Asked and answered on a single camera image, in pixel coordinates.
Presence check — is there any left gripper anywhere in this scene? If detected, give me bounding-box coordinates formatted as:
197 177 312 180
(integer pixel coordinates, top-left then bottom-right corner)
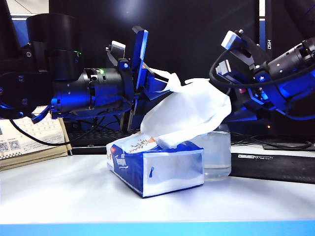
117 25 171 130

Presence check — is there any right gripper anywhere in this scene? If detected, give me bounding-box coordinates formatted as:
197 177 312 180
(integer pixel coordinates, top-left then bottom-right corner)
224 62 315 124

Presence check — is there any white tissue sheet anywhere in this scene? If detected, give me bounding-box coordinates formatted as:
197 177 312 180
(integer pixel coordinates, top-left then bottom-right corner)
139 68 232 149

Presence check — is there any clear plastic cup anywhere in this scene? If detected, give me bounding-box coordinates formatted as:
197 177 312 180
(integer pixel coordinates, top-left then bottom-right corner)
189 122 232 182

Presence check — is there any blue Tempo tissue pack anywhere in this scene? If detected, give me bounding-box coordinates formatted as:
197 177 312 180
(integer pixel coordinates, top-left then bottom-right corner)
106 134 205 198

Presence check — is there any black computer monitor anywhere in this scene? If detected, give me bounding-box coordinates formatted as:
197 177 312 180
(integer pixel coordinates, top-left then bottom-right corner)
48 0 261 131

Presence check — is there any black mouse pad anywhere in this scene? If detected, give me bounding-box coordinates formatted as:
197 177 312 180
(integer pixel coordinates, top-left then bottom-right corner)
229 152 315 184

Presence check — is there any black keyboard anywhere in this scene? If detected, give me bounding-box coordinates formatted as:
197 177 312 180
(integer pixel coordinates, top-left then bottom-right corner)
65 128 139 155

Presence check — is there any black computer tower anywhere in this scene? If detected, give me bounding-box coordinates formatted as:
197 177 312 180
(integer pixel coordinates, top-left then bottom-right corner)
265 0 315 151

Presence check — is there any paper desk calendar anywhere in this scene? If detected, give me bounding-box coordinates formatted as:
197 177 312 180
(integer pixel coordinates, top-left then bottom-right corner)
0 105 73 172

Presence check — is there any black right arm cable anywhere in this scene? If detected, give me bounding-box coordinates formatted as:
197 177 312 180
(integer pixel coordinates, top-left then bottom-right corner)
208 47 315 89

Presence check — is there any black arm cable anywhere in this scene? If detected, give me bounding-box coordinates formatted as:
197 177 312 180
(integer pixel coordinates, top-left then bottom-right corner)
9 118 72 148
208 47 315 89

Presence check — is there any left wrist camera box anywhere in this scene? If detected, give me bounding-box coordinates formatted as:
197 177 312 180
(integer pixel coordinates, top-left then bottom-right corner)
105 40 127 69

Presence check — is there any thin black desk cable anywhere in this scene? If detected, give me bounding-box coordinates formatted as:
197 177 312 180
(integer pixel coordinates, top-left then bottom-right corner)
231 131 314 150

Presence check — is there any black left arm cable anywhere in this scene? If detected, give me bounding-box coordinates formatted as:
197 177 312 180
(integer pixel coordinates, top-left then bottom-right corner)
9 118 72 148

